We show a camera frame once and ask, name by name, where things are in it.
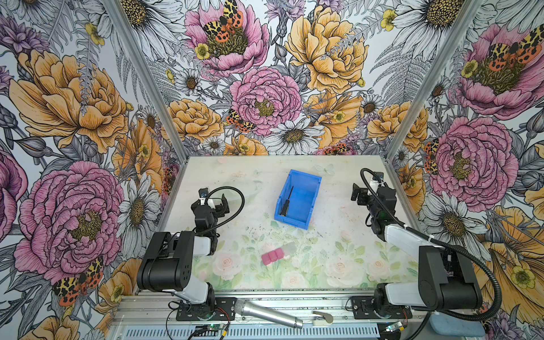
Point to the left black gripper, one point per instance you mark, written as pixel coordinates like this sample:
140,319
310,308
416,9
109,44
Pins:
222,208

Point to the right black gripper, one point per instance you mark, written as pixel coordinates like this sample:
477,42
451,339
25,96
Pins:
363,192

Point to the black handled screwdriver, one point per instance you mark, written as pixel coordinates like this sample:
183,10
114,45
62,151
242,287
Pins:
285,207

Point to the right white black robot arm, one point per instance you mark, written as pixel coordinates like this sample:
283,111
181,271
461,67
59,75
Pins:
446,280

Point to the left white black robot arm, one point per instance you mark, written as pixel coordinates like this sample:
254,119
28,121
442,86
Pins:
167,263

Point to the blue plastic bin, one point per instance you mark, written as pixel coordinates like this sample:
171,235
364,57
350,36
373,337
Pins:
302,201

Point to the pink translucent block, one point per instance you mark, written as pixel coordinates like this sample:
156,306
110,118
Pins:
278,253

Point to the left green circuit board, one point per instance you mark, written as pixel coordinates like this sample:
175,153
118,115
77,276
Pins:
211,330

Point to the green circuit board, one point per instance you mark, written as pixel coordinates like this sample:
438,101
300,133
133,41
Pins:
211,330
394,327

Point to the right green circuit board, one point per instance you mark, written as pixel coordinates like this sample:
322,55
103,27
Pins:
394,327

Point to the blue grey cushion pad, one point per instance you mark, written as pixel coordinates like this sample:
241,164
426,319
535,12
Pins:
452,327

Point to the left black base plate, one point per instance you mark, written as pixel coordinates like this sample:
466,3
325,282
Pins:
221,309

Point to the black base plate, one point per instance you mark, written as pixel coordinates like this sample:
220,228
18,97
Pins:
366,308
221,309

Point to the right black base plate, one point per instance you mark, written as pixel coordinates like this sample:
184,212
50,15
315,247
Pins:
366,308

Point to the beige latch handle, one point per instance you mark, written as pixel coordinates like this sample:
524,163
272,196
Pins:
322,319

